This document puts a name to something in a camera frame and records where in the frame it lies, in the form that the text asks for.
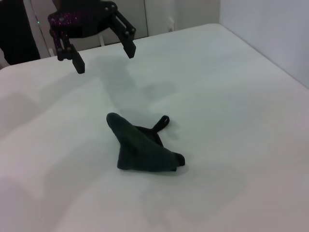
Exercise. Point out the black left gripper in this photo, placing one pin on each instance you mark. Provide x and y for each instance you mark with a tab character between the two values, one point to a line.
79	19

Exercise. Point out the dark blue rag with loop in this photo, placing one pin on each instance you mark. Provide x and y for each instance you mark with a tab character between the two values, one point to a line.
140	145

